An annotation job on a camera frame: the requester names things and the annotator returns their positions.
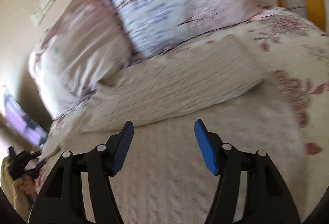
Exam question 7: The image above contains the beige cable-knit sweater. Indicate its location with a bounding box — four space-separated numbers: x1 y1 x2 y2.
43 35 306 223

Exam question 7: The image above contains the left hand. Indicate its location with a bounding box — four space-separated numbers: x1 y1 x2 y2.
14 175 37 202

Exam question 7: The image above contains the window with purple curtain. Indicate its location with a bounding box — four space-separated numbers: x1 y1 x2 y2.
1 85 48 149

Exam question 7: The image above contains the pink floral pillow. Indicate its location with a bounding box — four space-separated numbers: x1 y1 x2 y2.
28 0 133 119

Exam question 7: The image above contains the floral bed sheet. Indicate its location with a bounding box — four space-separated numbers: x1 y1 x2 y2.
33 6 329 222

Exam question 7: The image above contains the white wall switch panel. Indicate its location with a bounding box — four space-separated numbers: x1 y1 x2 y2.
30 0 56 27

